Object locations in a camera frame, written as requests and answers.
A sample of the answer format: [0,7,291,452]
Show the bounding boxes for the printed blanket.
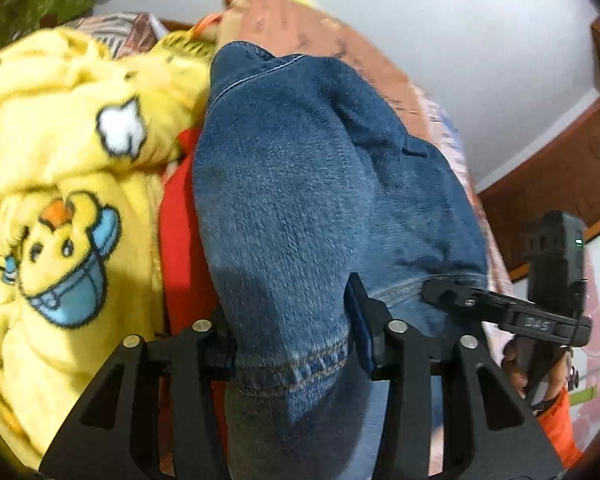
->
[70,0,513,478]

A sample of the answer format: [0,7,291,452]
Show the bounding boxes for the blue denim jeans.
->
[192,40,489,480]

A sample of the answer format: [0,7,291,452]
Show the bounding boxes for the person's right hand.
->
[500,335,575,403]

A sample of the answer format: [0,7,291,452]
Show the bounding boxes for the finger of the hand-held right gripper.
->
[421,276,527,327]

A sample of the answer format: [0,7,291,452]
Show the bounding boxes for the person's right forearm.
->
[534,389,584,472]

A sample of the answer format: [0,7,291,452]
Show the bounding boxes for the green and orange box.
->
[0,0,127,47]

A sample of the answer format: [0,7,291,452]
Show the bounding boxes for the red cloth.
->
[157,127,231,480]

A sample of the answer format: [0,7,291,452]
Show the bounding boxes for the yellow duck-print fleece blanket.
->
[0,27,219,471]

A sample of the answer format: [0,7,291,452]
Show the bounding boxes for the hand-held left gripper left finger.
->
[39,304,238,480]

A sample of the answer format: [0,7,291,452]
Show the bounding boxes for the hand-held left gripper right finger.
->
[344,272,564,480]

